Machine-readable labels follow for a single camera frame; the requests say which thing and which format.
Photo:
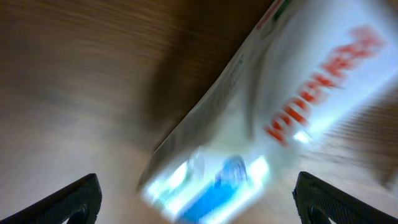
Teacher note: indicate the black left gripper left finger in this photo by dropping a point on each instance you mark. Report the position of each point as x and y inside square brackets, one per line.
[79, 202]

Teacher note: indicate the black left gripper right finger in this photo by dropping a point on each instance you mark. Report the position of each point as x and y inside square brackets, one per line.
[319, 202]

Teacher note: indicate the white Panadol box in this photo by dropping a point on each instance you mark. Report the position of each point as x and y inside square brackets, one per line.
[305, 66]

